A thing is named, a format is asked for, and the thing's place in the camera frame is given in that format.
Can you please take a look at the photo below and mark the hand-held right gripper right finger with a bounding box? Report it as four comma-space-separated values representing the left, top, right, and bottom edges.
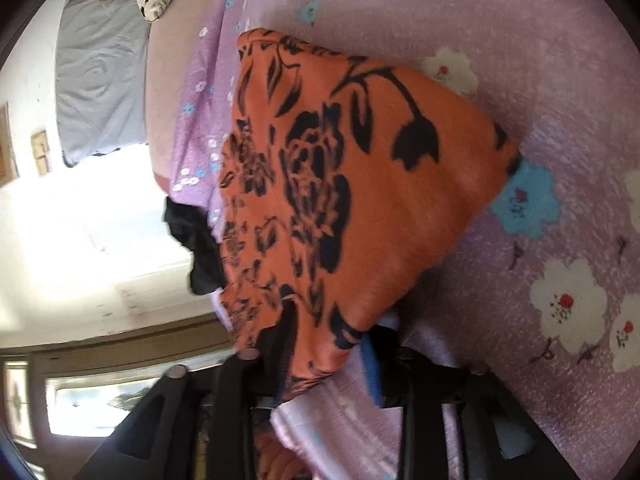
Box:
359, 329, 568, 480

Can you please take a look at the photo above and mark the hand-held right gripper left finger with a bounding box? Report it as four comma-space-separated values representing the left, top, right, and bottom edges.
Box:
85, 301, 302, 480

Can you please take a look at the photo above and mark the orange black floral garment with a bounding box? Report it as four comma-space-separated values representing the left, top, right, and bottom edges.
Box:
217, 27, 524, 405

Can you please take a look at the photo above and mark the wooden framed glass door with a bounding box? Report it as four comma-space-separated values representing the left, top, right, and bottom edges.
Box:
0, 312, 236, 453

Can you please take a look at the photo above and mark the beige mattress cover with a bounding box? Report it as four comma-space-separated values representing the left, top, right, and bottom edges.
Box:
144, 0, 237, 195

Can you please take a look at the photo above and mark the purple floral bedsheet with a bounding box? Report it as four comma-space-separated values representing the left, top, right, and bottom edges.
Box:
169, 0, 640, 480

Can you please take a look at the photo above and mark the grey sheet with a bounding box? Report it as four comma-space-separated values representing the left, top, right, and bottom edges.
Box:
54, 0, 154, 167

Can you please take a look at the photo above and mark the wall switch box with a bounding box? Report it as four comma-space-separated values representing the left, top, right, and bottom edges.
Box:
30, 130, 54, 177

